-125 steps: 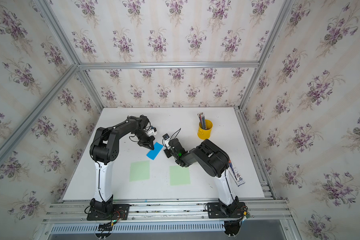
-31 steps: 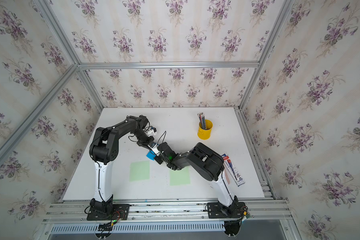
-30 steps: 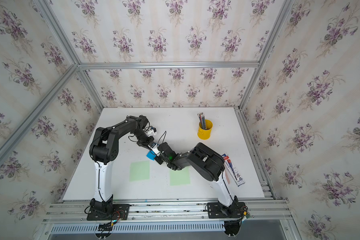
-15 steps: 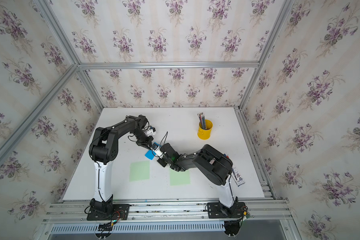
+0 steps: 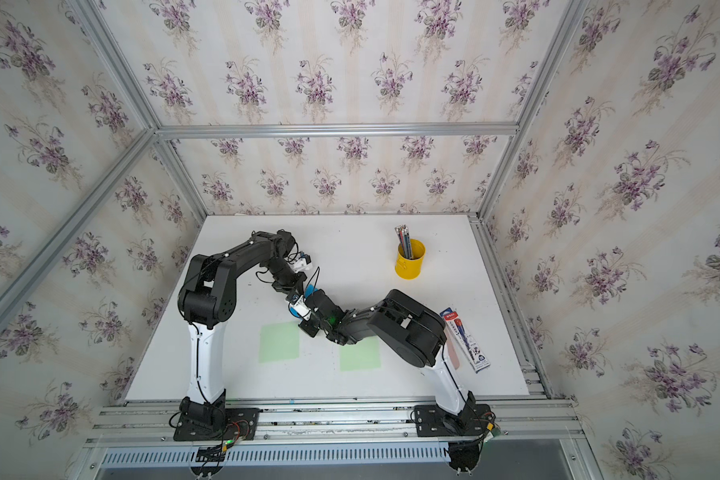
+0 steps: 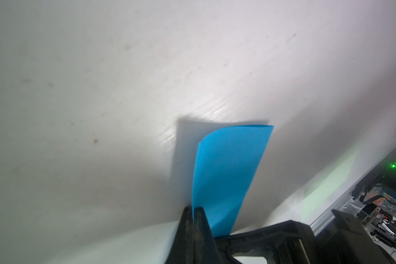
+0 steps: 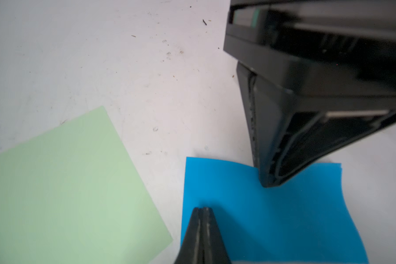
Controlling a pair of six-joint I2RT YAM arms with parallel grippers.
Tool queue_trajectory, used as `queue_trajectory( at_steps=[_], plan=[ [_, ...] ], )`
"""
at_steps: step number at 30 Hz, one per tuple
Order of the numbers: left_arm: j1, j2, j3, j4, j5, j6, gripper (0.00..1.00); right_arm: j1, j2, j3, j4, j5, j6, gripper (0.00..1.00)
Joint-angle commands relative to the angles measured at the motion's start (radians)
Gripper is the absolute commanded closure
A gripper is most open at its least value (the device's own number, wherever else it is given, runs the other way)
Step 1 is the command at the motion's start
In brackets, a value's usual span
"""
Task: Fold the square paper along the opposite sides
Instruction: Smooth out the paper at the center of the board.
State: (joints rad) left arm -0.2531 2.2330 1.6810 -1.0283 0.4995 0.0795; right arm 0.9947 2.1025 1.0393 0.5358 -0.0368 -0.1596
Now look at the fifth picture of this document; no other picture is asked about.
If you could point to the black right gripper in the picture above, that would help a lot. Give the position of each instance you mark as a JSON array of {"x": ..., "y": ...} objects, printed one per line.
[{"x": 305, "y": 329}]

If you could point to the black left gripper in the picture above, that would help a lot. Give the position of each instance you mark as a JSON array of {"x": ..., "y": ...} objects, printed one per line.
[{"x": 298, "y": 283}]

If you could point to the blue square paper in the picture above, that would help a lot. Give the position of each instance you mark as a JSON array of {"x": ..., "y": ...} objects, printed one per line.
[{"x": 309, "y": 290}]

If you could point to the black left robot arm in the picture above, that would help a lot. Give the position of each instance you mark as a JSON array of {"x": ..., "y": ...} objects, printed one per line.
[{"x": 208, "y": 298}]

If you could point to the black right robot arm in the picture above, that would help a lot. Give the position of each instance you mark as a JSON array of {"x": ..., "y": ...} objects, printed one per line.
[{"x": 414, "y": 332}]

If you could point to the left green paper sheet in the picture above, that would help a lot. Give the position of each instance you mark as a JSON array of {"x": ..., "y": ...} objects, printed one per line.
[{"x": 279, "y": 342}]

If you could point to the green paper sheet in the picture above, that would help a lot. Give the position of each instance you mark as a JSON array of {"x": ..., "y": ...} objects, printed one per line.
[
  {"x": 279, "y": 342},
  {"x": 361, "y": 356}
]

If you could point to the right green paper sheet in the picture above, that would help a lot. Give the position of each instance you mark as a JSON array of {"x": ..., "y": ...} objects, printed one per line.
[{"x": 361, "y": 356}]

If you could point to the yellow metal pencil bucket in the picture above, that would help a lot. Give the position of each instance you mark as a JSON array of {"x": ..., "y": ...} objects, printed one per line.
[{"x": 410, "y": 268}]

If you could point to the pen package box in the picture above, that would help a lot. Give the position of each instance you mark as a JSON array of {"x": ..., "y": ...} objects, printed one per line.
[{"x": 466, "y": 341}]

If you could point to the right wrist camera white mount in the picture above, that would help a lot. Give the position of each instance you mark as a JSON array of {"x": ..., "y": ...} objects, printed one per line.
[{"x": 298, "y": 308}]

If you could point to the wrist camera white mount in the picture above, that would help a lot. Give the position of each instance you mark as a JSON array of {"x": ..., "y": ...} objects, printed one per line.
[
  {"x": 300, "y": 262},
  {"x": 298, "y": 308}
]

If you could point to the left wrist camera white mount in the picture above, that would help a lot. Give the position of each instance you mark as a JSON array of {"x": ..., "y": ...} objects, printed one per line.
[{"x": 300, "y": 262}]

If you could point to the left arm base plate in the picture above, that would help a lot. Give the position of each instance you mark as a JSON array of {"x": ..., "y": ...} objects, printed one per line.
[{"x": 234, "y": 424}]

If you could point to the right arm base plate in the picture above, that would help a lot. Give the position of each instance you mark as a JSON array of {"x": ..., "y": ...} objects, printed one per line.
[{"x": 432, "y": 421}]

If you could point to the aluminium rail frame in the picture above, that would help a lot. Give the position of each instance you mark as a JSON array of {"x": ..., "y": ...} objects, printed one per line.
[{"x": 140, "y": 435}]

